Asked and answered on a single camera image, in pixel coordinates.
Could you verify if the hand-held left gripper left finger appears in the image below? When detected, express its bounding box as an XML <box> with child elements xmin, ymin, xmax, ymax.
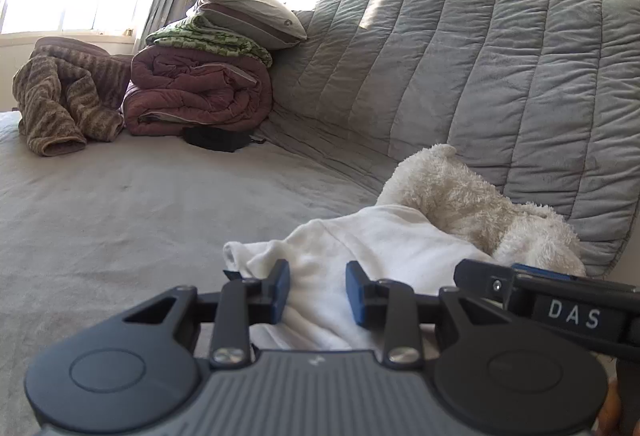
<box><xmin>120</xmin><ymin>259</ymin><xmax>292</xmax><ymax>369</ymax></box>

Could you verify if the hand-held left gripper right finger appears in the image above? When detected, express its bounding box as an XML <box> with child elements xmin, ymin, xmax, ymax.
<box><xmin>345</xmin><ymin>260</ymin><xmax>518</xmax><ymax>369</ymax></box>

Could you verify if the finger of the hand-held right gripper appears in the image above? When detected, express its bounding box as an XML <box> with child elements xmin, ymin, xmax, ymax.
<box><xmin>453</xmin><ymin>259</ymin><xmax>516</xmax><ymax>302</ymax></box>
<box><xmin>510</xmin><ymin>263</ymin><xmax>573</xmax><ymax>281</ymax></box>

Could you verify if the white long-sleeve shirt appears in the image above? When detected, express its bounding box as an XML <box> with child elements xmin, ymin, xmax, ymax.
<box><xmin>222</xmin><ymin>205</ymin><xmax>501</xmax><ymax>352</ymax></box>

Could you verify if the person's right hand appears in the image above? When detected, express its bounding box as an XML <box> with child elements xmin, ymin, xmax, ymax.
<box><xmin>595</xmin><ymin>378</ymin><xmax>623</xmax><ymax>436</ymax></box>

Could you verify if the white fluffy fleece garment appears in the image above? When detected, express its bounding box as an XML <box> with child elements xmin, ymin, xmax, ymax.
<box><xmin>375</xmin><ymin>143</ymin><xmax>587</xmax><ymax>278</ymax></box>

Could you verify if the black cloth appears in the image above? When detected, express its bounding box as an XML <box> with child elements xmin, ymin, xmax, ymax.
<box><xmin>181</xmin><ymin>126</ymin><xmax>267</xmax><ymax>153</ymax></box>

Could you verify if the grey quilted headboard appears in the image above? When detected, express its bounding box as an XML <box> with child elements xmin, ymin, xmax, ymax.
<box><xmin>255</xmin><ymin>0</ymin><xmax>640</xmax><ymax>279</ymax></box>

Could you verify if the pink quilted comforter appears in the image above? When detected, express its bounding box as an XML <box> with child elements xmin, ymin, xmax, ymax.
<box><xmin>121</xmin><ymin>44</ymin><xmax>273</xmax><ymax>137</ymax></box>

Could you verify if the green patterned blanket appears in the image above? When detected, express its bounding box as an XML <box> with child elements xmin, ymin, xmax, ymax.
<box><xmin>145</xmin><ymin>14</ymin><xmax>274</xmax><ymax>68</ymax></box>

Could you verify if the white pillow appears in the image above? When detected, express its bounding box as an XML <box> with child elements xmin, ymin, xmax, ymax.
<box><xmin>186</xmin><ymin>0</ymin><xmax>308</xmax><ymax>51</ymax></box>

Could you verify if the brown striped blanket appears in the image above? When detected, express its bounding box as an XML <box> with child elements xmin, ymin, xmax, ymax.
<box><xmin>12</xmin><ymin>36</ymin><xmax>133</xmax><ymax>158</ymax></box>

